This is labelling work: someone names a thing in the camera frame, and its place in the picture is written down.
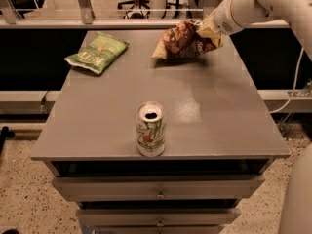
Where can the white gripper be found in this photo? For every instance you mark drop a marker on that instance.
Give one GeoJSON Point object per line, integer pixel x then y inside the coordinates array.
{"type": "Point", "coordinates": [224, 18]}

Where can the brown chip bag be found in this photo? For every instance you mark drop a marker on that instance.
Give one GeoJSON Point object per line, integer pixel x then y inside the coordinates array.
{"type": "Point", "coordinates": [182, 42]}

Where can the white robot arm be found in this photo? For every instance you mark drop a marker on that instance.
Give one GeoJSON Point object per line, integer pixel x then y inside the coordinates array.
{"type": "Point", "coordinates": [232, 16]}

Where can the white green 7up can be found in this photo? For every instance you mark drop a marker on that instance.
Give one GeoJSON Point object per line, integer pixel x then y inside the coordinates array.
{"type": "Point", "coordinates": [150, 129]}

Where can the green chip bag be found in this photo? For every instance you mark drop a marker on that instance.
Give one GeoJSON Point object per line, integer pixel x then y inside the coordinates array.
{"type": "Point", "coordinates": [99, 54]}

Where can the black office chair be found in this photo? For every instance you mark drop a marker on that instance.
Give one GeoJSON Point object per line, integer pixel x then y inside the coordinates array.
{"type": "Point", "coordinates": [139, 9]}

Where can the grey drawer cabinet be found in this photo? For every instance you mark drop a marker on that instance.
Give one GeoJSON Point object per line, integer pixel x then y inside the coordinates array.
{"type": "Point", "coordinates": [217, 124]}

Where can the lower grey drawer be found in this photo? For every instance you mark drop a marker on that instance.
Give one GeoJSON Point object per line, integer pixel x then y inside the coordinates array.
{"type": "Point", "coordinates": [158, 217]}

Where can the grey drawer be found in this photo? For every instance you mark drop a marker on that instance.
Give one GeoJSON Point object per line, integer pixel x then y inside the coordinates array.
{"type": "Point", "coordinates": [158, 217]}
{"type": "Point", "coordinates": [95, 189]}

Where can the upper grey drawer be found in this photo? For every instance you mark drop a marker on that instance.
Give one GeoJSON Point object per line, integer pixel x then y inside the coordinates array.
{"type": "Point", "coordinates": [95, 189]}

